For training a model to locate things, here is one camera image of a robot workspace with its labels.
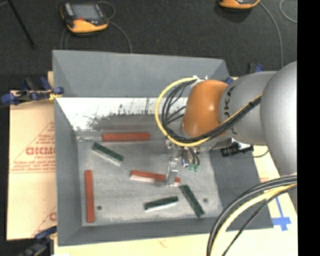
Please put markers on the red-brown block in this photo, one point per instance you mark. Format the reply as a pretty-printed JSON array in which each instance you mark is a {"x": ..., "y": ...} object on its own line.
[
  {"x": 125, "y": 137},
  {"x": 89, "y": 197},
  {"x": 147, "y": 176}
]

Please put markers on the grey metal bin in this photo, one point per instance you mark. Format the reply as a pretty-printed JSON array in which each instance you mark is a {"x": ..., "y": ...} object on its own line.
[{"x": 140, "y": 75}]

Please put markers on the black cylinder on white bracket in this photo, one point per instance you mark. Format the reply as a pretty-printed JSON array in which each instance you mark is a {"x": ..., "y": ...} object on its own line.
[{"x": 231, "y": 151}]

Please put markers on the dark green flat block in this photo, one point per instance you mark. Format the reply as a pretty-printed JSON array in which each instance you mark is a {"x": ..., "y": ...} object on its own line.
[
  {"x": 161, "y": 203},
  {"x": 192, "y": 201},
  {"x": 107, "y": 153}
]

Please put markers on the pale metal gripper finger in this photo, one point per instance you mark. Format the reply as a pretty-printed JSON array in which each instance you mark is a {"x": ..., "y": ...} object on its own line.
[
  {"x": 171, "y": 168},
  {"x": 175, "y": 177}
]

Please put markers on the brown cardboard board, red print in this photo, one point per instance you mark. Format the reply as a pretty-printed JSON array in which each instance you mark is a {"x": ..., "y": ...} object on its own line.
[{"x": 30, "y": 175}]

